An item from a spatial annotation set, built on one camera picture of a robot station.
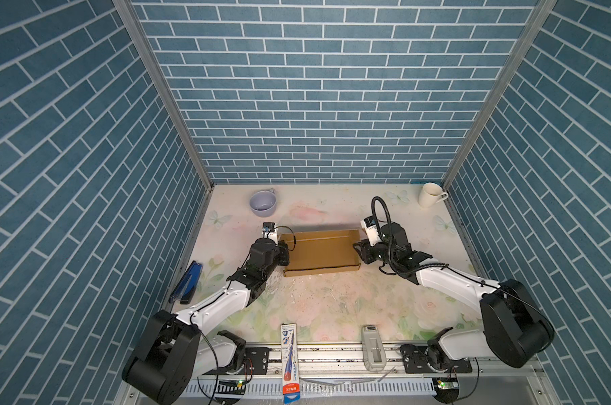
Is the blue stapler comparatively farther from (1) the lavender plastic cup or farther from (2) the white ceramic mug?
(2) the white ceramic mug

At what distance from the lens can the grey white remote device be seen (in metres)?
0.72

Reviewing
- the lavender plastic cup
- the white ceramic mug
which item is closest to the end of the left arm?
the lavender plastic cup

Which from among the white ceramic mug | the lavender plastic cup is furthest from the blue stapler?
the white ceramic mug

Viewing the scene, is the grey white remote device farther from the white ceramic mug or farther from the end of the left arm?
the white ceramic mug

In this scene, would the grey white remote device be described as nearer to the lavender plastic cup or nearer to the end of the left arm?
the end of the left arm

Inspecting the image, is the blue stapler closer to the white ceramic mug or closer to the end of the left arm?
the end of the left arm

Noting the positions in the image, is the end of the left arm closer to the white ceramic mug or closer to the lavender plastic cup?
the lavender plastic cup
